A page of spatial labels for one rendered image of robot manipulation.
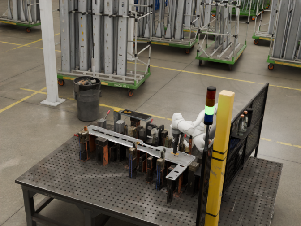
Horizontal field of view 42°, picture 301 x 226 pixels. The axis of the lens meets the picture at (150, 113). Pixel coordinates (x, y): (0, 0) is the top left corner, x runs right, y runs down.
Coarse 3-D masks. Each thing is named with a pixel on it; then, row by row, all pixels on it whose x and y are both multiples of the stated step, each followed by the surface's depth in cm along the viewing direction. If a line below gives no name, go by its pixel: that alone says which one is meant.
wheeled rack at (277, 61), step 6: (276, 12) 945; (270, 48) 984; (282, 54) 1031; (270, 60) 993; (276, 60) 993; (282, 60) 991; (288, 60) 984; (294, 60) 981; (300, 60) 994; (270, 66) 1006; (294, 66) 971; (300, 66) 965
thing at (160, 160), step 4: (160, 160) 388; (164, 160) 393; (156, 164) 391; (160, 164) 388; (156, 168) 392; (160, 168) 390; (160, 172) 393; (160, 176) 399; (156, 180) 399; (160, 180) 397; (156, 184) 400; (160, 184) 399; (156, 188) 401; (160, 188) 401
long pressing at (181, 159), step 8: (88, 128) 457; (96, 128) 457; (104, 136) 440; (112, 136) 440; (120, 136) 441; (128, 136) 441; (128, 144) 424; (144, 144) 425; (152, 152) 410; (168, 152) 411; (168, 160) 398; (176, 160) 398; (184, 160) 398; (192, 160) 399
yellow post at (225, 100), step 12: (228, 96) 294; (228, 108) 297; (216, 120) 306; (228, 120) 303; (216, 132) 310; (228, 132) 311; (216, 144) 314; (216, 156) 318; (216, 168) 322; (216, 180) 326; (216, 192) 330; (216, 204) 335; (216, 216) 341
